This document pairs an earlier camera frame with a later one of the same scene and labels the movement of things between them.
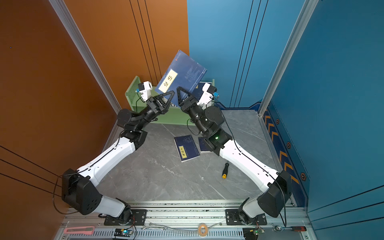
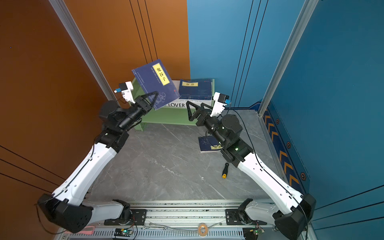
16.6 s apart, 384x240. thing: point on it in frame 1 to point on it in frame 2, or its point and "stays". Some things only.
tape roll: [202, 230] stays
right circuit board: [251, 233] stays
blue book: [186, 148] to [154, 78]
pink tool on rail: [88, 230] stays
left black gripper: [153, 107] to [142, 106]
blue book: [205, 145] stays
